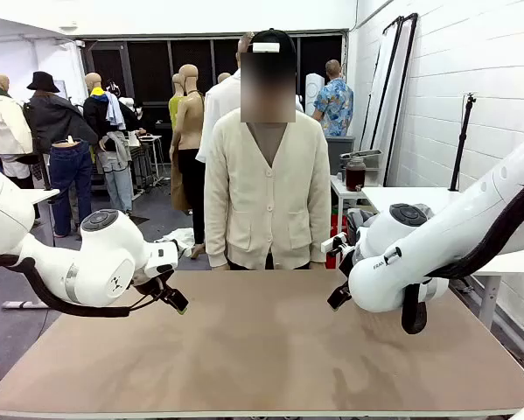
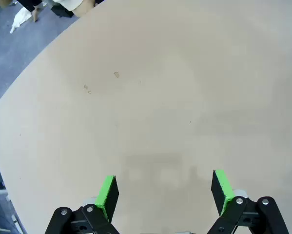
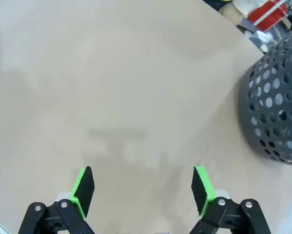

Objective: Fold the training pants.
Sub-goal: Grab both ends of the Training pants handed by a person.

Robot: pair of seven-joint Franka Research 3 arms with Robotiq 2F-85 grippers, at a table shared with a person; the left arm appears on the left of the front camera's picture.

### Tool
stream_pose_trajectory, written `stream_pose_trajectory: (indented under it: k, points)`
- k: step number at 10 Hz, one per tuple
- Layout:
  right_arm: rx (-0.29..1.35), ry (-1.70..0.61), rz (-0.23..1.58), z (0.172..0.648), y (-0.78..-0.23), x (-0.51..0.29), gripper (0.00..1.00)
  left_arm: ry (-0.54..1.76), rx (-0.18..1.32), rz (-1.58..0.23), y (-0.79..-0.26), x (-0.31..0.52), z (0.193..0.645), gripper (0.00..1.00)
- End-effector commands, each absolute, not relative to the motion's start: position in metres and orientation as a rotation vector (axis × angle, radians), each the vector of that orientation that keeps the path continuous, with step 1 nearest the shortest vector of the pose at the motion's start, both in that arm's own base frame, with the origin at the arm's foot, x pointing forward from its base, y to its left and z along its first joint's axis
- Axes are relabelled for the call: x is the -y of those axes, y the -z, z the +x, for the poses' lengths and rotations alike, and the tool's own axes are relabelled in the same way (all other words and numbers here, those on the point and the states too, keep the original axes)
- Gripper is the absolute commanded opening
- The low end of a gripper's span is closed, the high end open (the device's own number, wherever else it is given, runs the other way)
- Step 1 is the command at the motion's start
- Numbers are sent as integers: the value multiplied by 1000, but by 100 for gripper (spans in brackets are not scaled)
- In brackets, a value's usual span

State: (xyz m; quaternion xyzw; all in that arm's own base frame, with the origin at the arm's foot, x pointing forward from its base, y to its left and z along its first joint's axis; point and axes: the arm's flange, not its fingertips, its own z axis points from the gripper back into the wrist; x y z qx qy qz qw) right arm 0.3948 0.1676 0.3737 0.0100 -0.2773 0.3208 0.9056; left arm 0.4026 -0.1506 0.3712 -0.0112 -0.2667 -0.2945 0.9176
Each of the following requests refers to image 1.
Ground red box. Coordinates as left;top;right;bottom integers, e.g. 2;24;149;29
325;213;348;270

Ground small white table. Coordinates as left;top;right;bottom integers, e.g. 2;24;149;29
330;173;376;246

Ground mannequin with yellow collar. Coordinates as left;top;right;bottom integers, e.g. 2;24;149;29
82;72;136;216

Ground glass jar dark liquid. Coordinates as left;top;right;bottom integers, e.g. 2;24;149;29
345;157;367;193

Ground mannequin in white shirt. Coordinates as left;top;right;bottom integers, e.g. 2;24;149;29
195;31;256;164

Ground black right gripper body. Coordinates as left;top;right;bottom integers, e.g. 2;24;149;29
338;247;359;285

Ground black-framed white reflector panel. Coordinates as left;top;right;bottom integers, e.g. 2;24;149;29
360;12;419;187

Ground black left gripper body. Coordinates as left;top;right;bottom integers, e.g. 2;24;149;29
132;267;175;303

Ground mannequin in cream jacket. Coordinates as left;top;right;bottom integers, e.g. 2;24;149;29
0;73;34;179

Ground mannequin with black hat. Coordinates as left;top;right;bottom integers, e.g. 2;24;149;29
23;71;99;240

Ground person in cream cardigan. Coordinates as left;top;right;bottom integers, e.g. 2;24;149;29
203;29;332;271

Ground mannequin in yellow-green top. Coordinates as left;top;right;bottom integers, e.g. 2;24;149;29
168;73;186;132

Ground tan mannequin black trousers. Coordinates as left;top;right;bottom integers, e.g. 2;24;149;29
169;64;206;260

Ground cream-sleeved right forearm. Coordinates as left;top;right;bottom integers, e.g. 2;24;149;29
204;192;230;266

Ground white side table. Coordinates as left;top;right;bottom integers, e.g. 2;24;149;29
360;185;524;329

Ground black tripod stand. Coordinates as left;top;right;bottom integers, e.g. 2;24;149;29
448;92;478;193

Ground white cloth on floor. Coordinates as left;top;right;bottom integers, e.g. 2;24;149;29
155;227;193;259

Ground grey bin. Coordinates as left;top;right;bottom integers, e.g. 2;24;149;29
326;135;357;176

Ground thin black floor cable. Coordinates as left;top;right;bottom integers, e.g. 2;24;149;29
37;308;53;342

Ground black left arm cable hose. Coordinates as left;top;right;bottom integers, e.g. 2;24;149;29
0;255;175;319

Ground metal tray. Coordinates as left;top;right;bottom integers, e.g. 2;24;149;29
339;149;383;161

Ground man in blue floral shirt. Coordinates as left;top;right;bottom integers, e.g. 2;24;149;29
311;59;354;137

